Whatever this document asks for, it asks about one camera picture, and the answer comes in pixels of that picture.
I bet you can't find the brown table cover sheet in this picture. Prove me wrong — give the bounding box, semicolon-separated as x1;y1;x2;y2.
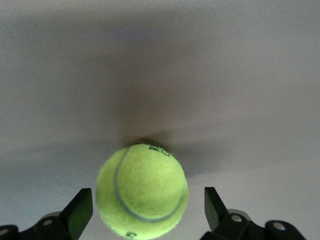
0;0;320;240

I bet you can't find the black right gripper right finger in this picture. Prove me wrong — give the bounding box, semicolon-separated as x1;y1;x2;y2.
202;186;307;240

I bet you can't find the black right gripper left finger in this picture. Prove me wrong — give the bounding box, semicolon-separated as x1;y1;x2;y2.
0;187;94;240

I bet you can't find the yellow tennis ball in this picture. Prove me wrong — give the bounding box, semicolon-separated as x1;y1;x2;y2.
95;142;190;240

